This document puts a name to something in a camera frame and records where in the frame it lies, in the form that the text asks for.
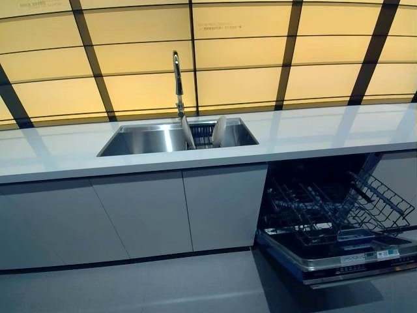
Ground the black wire cup shelf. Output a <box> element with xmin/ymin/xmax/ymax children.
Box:
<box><xmin>334</xmin><ymin>170</ymin><xmax>416</xmax><ymax>234</ymax></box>

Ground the cream ceramic plate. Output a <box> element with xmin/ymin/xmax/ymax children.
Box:
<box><xmin>180</xmin><ymin>115</ymin><xmax>197</xmax><ymax>151</ymax></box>
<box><xmin>211</xmin><ymin>115</ymin><xmax>228</xmax><ymax>147</ymax></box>

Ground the stainless steel sink basin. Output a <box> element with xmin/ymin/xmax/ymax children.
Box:
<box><xmin>96</xmin><ymin>117</ymin><xmax>261</xmax><ymax>158</ymax></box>

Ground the black dish drying rack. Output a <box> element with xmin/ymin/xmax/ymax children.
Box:
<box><xmin>186</xmin><ymin>121</ymin><xmax>218</xmax><ymax>149</ymax></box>

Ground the white label sticker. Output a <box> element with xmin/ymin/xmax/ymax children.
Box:
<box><xmin>376</xmin><ymin>248</ymin><xmax>401</xmax><ymax>261</ymax></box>

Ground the blue detergent dispenser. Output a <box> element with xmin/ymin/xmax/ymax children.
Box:
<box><xmin>337</xmin><ymin>228</ymin><xmax>376</xmax><ymax>243</ymax></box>

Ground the white cabinet door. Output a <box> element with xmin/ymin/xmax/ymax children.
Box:
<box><xmin>182</xmin><ymin>163</ymin><xmax>269</xmax><ymax>253</ymax></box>
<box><xmin>90</xmin><ymin>170</ymin><xmax>194</xmax><ymax>266</ymax></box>
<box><xmin>0</xmin><ymin>178</ymin><xmax>132</xmax><ymax>272</ymax></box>

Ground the white cabinet side panel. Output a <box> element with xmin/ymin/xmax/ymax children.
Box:
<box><xmin>371</xmin><ymin>151</ymin><xmax>417</xmax><ymax>210</ymax></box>

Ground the chrome pull-down kitchen faucet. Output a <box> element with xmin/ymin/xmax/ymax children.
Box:
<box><xmin>172</xmin><ymin>50</ymin><xmax>187</xmax><ymax>119</ymax></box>

